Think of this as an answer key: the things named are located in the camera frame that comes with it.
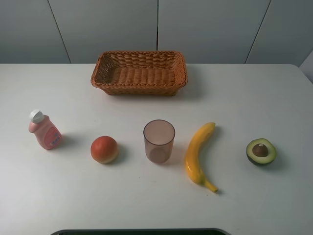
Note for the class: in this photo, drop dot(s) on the halved avocado with pit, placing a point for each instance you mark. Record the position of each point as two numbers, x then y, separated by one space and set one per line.
261 152

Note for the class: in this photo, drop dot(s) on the brown wicker basket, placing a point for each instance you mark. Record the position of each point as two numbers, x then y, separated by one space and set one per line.
140 72

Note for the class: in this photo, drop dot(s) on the translucent pink plastic cup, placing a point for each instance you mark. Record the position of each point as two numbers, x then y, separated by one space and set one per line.
158 139

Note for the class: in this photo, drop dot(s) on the red orange tomato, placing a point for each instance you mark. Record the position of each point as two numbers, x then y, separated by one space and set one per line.
104 149

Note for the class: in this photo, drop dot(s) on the yellow banana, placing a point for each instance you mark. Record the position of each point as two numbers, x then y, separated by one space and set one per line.
191 159

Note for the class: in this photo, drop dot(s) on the pink bottle white cap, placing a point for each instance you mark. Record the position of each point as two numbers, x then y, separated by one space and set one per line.
46 133

